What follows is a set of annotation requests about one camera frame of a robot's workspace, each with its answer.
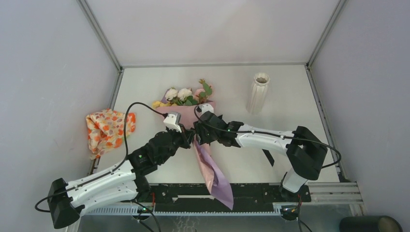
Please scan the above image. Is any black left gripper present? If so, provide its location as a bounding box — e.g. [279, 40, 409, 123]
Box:
[159, 123, 195, 164]

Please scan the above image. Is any pink flower bouquet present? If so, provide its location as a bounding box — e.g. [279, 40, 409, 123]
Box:
[152, 79, 234, 210]

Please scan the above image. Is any black printed ribbon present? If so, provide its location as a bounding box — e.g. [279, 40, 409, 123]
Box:
[263, 149, 275, 167]

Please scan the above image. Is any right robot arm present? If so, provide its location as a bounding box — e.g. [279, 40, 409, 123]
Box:
[194, 111, 328, 201]

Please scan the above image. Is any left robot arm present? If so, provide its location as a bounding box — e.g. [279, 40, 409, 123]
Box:
[47, 129, 195, 229]

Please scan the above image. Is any white ribbed ceramic vase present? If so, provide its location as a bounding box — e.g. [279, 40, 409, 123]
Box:
[246, 72, 270, 115]

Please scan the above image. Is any orange floral cloth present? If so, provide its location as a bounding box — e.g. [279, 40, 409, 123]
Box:
[86, 108, 136, 160]

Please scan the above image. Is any black cylinder object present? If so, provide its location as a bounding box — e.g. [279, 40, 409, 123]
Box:
[339, 216, 403, 232]

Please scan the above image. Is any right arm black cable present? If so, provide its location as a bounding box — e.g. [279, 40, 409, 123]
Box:
[193, 107, 342, 170]

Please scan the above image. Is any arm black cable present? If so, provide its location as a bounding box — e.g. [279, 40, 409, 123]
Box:
[193, 107, 342, 170]
[34, 101, 169, 213]

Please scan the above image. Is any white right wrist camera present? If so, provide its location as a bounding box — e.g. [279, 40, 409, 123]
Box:
[195, 103, 214, 114]

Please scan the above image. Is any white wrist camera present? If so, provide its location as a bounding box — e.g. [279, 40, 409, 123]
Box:
[163, 111, 182, 133]
[195, 103, 214, 114]

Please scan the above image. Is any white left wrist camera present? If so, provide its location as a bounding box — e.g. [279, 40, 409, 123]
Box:
[163, 111, 182, 133]

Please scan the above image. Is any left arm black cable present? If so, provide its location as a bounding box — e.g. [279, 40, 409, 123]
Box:
[34, 101, 169, 213]

